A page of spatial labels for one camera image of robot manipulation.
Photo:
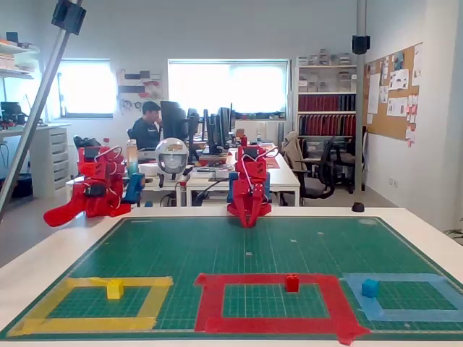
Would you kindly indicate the blue toy brick cube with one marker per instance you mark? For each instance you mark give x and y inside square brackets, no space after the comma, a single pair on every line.
[369,288]

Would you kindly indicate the black round pole foot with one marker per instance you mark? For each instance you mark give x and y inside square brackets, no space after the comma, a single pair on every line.
[358,207]

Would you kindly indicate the yellow toy brick cube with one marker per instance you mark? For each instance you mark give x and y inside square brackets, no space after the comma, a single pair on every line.
[115,291]

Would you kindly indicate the blue tape square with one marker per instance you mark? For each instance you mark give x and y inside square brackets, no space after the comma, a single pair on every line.
[398,314]

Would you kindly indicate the black bag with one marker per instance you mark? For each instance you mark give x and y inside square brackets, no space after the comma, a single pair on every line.
[87,141]

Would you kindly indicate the black machine on worktable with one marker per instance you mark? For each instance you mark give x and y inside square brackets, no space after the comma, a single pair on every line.
[12,114]

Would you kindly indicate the red robot arm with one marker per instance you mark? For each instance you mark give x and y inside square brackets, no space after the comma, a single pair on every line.
[257,170]

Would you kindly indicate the large black monitor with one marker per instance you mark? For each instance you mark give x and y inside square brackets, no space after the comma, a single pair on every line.
[173,119]

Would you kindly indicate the yellow tape square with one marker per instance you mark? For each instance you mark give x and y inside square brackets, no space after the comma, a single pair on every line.
[90,323]

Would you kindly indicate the green cutting mat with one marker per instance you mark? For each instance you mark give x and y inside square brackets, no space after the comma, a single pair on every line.
[181,246]

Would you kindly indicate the red leader arm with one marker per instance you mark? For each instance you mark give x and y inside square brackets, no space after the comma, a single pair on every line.
[97,170]

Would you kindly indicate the black office chair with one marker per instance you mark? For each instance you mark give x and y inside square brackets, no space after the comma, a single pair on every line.
[314,184]
[343,159]

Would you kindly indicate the black bin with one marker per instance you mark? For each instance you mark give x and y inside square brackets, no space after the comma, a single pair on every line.
[22,186]

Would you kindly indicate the red toy brick cube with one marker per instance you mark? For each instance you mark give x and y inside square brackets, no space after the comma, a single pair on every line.
[291,283]

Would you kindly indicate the wall tool panel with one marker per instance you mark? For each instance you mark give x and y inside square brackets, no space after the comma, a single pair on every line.
[139,86]

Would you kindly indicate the white shelf with binders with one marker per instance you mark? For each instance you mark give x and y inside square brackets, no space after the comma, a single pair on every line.
[325,105]

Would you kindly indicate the slanted metal pole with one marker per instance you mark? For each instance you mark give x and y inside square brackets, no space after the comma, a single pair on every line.
[39,108]

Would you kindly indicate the black clamp on slanted pole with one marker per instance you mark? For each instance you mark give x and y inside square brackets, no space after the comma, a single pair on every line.
[68,16]

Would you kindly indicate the white drawer cabinet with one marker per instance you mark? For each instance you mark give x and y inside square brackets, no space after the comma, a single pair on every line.
[58,159]

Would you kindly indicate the cork pin board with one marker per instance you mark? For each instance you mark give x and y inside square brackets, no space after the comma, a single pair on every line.
[383,126]

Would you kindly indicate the seated person in dark shirt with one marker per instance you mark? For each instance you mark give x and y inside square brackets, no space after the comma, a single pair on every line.
[144,133]

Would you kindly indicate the green plant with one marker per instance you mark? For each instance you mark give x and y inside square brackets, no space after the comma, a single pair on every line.
[456,233]

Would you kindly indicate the black clamp on vertical pole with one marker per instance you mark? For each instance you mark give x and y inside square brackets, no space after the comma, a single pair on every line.
[361,44]

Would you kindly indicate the orange and teal bottle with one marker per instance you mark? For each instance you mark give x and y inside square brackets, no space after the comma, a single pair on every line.
[132,159]

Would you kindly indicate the red tape square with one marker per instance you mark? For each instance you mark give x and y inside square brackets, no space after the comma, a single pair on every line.
[210,300]

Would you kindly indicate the white wall outlet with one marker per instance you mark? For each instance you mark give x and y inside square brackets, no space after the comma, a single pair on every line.
[393,182]

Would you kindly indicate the white office desk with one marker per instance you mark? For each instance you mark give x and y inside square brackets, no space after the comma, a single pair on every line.
[289,177]

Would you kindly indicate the beige jacket on chair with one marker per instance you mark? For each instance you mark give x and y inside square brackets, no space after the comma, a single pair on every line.
[291,148]

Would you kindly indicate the small bright window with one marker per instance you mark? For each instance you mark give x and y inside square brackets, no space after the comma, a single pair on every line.
[90,86]

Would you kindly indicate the white round container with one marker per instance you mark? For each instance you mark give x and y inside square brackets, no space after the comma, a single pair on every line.
[148,170]

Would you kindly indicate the white helmet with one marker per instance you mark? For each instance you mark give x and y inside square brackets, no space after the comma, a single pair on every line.
[171,155]

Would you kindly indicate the vertical metal pole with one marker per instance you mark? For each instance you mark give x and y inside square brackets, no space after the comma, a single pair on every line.
[361,108]

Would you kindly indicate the white wall shelf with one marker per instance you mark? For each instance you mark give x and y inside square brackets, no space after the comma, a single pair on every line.
[18,54]

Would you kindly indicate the wide bright window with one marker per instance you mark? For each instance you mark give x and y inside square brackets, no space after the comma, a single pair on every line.
[224,86]

